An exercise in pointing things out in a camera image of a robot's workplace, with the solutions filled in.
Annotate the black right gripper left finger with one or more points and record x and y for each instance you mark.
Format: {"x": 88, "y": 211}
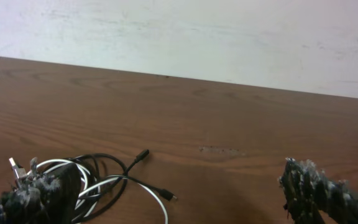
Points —
{"x": 43, "y": 198}

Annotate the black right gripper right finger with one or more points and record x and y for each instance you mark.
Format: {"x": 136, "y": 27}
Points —
{"x": 308, "y": 192}

